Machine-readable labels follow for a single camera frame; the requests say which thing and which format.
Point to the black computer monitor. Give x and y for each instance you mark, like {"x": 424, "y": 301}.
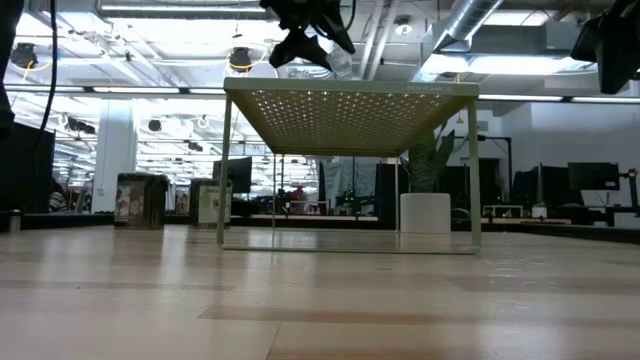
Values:
{"x": 525, "y": 187}
{"x": 240, "y": 175}
{"x": 592, "y": 176}

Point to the round ceiling lamp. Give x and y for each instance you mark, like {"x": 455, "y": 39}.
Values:
{"x": 403, "y": 29}

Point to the black ceiling device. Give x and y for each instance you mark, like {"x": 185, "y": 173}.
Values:
{"x": 241, "y": 59}
{"x": 23, "y": 55}

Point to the snake plant in white pot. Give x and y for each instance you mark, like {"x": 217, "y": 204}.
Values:
{"x": 425, "y": 215}

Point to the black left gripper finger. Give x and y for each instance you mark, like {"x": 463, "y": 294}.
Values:
{"x": 339, "y": 32}
{"x": 300, "y": 50}

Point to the black aluminium table frame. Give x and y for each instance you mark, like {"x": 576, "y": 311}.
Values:
{"x": 75, "y": 220}

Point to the silver ventilation duct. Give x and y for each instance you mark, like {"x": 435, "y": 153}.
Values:
{"x": 467, "y": 20}

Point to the small potted plant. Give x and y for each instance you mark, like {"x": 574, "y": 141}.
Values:
{"x": 539, "y": 212}

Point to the black cabinet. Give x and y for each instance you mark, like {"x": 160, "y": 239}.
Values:
{"x": 27, "y": 170}

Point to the green perforated metal shelf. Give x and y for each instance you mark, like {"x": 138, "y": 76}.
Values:
{"x": 350, "y": 120}

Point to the black upright panel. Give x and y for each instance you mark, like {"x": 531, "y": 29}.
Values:
{"x": 386, "y": 192}

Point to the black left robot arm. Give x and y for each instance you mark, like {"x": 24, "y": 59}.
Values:
{"x": 10, "y": 60}

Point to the person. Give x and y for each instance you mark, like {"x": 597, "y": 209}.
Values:
{"x": 57, "y": 200}

